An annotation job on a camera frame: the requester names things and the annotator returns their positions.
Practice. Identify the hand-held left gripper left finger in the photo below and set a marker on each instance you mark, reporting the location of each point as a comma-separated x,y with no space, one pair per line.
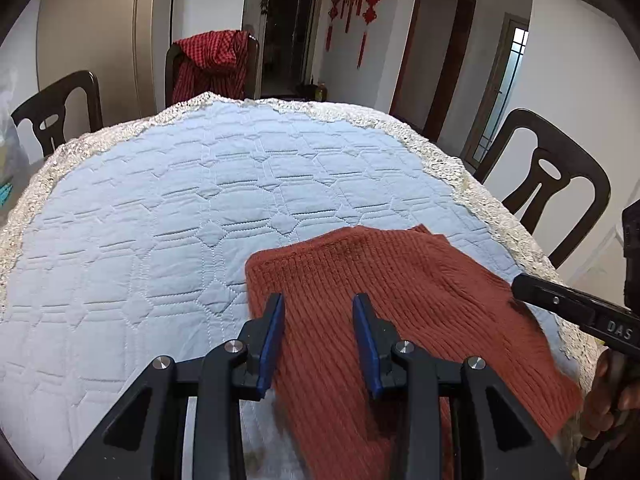
272,346

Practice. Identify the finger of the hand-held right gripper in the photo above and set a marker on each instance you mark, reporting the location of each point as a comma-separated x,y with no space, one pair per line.
550,300

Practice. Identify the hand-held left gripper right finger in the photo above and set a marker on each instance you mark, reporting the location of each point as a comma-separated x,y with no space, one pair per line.
365,346

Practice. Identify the rust knitted sweater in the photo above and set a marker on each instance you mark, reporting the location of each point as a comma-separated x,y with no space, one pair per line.
400,280

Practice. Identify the teal clothes hangers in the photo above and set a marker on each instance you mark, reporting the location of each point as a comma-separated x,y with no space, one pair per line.
5,194

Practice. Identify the person's right hand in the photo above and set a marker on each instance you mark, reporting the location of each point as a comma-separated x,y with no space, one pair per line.
602,400

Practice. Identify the dark wooden chair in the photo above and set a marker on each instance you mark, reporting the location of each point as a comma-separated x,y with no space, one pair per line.
585,170
75,85
253,70

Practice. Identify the light blue quilted mat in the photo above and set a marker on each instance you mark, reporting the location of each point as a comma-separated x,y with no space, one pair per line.
150,210

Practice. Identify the glass panel door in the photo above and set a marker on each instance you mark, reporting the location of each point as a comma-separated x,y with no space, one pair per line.
502,90

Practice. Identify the yellowish bottle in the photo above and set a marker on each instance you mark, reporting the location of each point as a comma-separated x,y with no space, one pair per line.
320,91

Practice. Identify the brown wooden door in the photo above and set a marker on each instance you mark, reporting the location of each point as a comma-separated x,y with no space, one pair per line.
435,55

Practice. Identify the red checked cloth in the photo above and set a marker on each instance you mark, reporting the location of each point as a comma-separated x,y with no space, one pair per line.
210,60

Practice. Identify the dark open doorway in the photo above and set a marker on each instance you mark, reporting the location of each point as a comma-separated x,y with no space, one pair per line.
290,30

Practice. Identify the clear plastic bag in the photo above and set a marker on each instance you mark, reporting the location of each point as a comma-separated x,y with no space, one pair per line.
12,135

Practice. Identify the beige tall cabinet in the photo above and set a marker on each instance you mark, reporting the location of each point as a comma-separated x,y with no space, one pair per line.
100,20

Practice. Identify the large red knot wall ornament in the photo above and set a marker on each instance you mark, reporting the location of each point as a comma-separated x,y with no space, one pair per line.
371,7

